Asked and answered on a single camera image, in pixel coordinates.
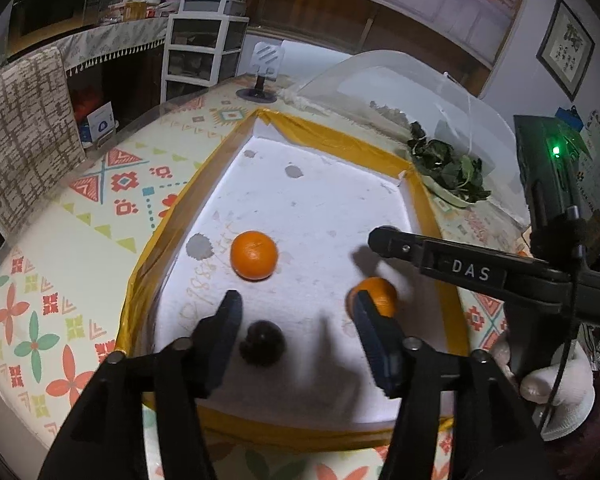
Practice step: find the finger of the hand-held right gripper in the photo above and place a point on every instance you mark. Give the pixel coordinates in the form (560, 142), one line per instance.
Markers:
(460, 267)

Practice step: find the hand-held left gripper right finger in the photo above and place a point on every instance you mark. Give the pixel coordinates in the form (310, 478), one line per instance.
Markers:
(366, 317)

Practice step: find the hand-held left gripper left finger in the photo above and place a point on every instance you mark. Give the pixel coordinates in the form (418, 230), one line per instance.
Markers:
(230, 312)

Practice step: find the orange mandarin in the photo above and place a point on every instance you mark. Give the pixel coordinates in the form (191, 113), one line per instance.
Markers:
(253, 255)
(382, 296)

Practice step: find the white foam tray yellow tape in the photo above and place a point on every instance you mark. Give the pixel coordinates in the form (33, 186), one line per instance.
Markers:
(305, 200)

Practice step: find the person's right hand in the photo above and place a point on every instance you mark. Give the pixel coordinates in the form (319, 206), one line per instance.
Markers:
(572, 385)

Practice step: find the dark purple round fruit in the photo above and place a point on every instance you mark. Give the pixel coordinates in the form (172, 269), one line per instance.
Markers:
(262, 342)

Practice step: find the pale oval plate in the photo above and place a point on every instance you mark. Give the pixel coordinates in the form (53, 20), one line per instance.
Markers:
(452, 199)

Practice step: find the leafy green vegetables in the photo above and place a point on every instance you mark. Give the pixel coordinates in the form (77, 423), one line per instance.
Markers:
(445, 165)

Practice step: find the framed calligraphy picture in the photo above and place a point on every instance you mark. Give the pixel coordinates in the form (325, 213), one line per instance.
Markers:
(565, 47)

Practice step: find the white mesh food cover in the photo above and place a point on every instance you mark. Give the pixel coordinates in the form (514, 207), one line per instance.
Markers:
(420, 95)

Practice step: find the blue and white box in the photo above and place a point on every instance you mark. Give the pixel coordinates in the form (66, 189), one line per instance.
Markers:
(97, 122)

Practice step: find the phone stand with striped card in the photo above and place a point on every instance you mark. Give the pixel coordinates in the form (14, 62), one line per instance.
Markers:
(266, 62)

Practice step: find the white plastic drawer unit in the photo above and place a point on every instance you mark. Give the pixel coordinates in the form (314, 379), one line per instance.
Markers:
(200, 52)

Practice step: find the patterned chair back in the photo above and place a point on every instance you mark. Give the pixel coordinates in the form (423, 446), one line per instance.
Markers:
(25, 135)

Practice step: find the tasselled counter cloth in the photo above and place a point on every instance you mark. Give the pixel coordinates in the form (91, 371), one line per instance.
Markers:
(115, 42)

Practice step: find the microwave oven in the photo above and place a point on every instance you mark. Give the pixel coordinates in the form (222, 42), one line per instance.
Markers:
(50, 7)

